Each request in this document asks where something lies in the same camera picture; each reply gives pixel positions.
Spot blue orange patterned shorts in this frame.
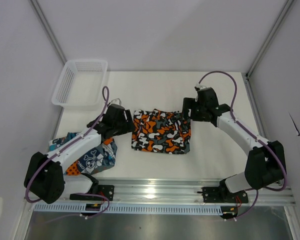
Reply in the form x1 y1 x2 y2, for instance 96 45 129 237
48 131 118 177

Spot black orange camouflage shorts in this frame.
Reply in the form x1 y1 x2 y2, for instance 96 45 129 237
131 109 191 155

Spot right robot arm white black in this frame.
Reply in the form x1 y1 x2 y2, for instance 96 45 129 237
182 87 287 202

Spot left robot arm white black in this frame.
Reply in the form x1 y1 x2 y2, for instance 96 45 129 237
23 103 134 204

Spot white plastic basket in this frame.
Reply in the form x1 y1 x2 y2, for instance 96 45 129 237
51 59 108 111

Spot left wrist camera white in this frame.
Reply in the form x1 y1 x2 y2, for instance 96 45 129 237
109 98 122 106

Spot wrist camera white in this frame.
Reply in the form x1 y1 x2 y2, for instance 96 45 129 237
109 98 122 106
194 83 207 92

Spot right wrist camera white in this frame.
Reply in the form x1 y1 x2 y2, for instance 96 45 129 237
194 83 207 92

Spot right side aluminium rail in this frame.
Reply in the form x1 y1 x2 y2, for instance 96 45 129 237
241 73 284 192

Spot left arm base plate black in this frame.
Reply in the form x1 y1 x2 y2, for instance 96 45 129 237
69 184 115 201

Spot aluminium mounting rail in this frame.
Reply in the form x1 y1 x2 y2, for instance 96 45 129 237
23 178 296 206

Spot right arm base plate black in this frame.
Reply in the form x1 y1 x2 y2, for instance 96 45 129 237
197 186 249 204

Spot white slotted cable duct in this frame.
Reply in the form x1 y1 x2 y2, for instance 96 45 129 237
33 202 235 216

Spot right aluminium frame post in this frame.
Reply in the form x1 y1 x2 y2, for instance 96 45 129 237
245 0 296 81

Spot aluminium frame post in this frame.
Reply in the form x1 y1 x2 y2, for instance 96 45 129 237
28 0 67 65
245 0 296 81

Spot left aluminium frame post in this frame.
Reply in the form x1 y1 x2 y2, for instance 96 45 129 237
28 0 67 65

